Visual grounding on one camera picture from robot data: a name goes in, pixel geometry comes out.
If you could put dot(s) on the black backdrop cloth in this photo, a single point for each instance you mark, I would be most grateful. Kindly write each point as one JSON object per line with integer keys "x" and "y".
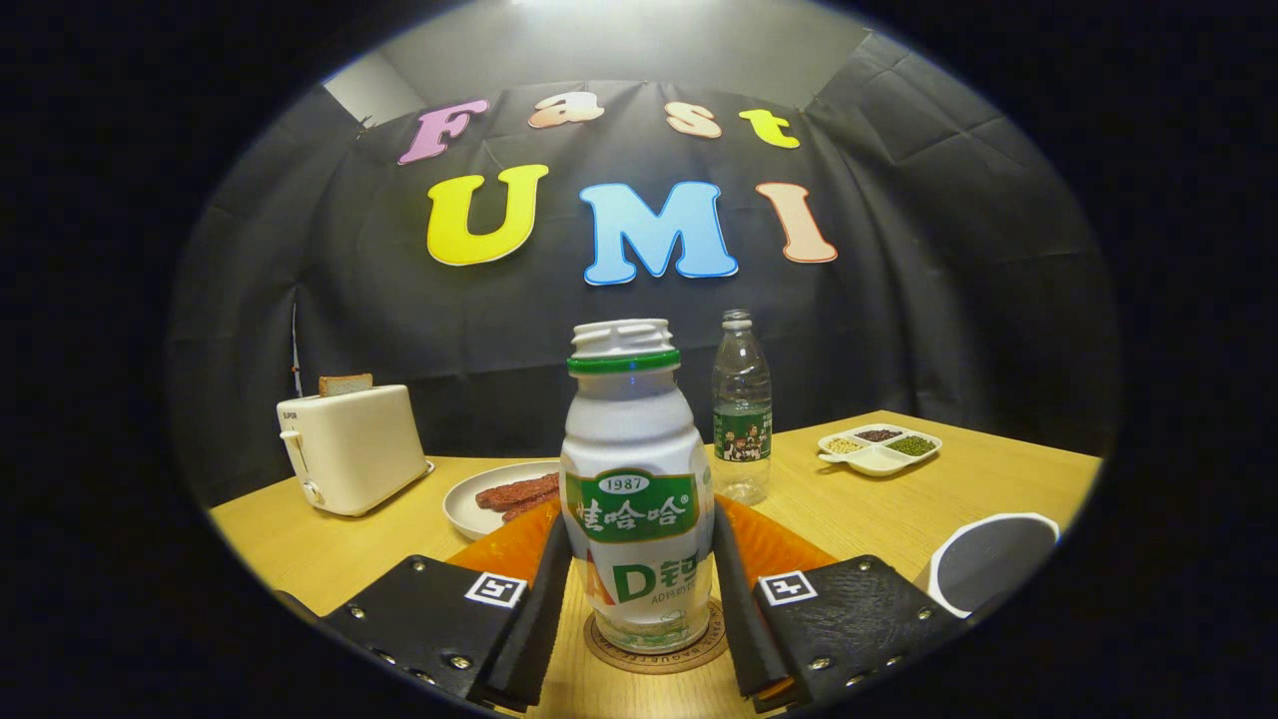
{"x": 949, "y": 300}

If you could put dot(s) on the pile of green beans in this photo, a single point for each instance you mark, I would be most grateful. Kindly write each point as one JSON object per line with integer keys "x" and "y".
{"x": 912, "y": 446}

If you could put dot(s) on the clear plastic water bottle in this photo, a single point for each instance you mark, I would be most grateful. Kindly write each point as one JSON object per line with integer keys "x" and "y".
{"x": 741, "y": 399}

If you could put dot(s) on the white toaster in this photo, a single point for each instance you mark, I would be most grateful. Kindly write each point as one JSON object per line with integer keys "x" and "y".
{"x": 349, "y": 449}

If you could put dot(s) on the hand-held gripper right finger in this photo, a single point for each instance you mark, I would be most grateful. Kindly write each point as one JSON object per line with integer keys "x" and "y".
{"x": 737, "y": 619}

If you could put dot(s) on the pile of dark beans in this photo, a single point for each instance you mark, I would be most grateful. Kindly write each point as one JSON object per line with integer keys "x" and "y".
{"x": 879, "y": 435}

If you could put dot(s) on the bread slice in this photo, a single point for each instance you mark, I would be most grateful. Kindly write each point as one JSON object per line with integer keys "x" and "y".
{"x": 345, "y": 384}

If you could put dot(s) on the white divided snack dish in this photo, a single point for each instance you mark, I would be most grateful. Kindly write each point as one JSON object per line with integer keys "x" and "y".
{"x": 879, "y": 461}

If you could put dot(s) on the white juice bottle green label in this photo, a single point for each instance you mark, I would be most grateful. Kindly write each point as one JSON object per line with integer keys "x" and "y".
{"x": 634, "y": 439}

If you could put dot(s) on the red sausage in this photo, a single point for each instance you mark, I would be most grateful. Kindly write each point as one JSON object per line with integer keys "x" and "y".
{"x": 514, "y": 489}
{"x": 529, "y": 509}

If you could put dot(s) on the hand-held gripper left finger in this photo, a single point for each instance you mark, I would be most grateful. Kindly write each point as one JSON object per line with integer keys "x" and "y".
{"x": 534, "y": 629}

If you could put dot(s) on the round cork coaster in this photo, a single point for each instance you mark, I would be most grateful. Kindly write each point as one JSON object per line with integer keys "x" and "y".
{"x": 649, "y": 663}

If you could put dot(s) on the pile of pale beans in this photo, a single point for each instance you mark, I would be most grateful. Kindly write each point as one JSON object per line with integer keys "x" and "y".
{"x": 844, "y": 445}

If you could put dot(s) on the round white plate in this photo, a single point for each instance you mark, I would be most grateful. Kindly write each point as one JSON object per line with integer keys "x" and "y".
{"x": 464, "y": 509}

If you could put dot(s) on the wooden table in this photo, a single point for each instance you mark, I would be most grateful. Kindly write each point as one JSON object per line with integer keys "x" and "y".
{"x": 849, "y": 519}

